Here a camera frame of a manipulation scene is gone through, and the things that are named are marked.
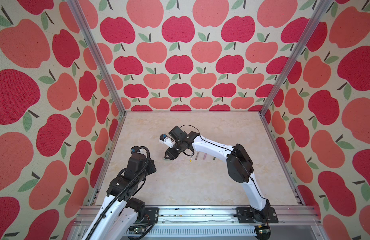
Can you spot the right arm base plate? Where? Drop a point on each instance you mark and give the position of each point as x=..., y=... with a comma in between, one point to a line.
x=252, y=216

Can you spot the aluminium corner post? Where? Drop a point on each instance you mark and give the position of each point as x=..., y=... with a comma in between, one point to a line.
x=312, y=24
x=96, y=53

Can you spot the aluminium front rail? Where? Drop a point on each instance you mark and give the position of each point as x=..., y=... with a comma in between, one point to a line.
x=218, y=223

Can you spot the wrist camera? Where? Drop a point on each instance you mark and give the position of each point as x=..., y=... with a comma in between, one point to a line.
x=167, y=140
x=137, y=149

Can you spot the right aluminium corner post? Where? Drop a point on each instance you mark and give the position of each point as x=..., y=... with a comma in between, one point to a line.
x=312, y=24

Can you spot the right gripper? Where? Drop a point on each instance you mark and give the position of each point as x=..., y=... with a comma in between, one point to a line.
x=169, y=153

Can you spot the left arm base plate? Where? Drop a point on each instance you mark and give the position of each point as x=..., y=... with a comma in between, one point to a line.
x=146, y=216

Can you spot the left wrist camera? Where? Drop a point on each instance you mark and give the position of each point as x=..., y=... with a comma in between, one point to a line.
x=137, y=149

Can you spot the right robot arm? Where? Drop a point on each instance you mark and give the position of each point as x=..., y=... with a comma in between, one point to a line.
x=239, y=166

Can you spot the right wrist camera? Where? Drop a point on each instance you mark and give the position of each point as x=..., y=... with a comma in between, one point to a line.
x=167, y=140

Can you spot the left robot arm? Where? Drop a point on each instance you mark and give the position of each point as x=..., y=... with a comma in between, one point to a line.
x=120, y=209

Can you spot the left aluminium corner post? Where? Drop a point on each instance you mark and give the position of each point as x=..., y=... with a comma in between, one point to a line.
x=96, y=53

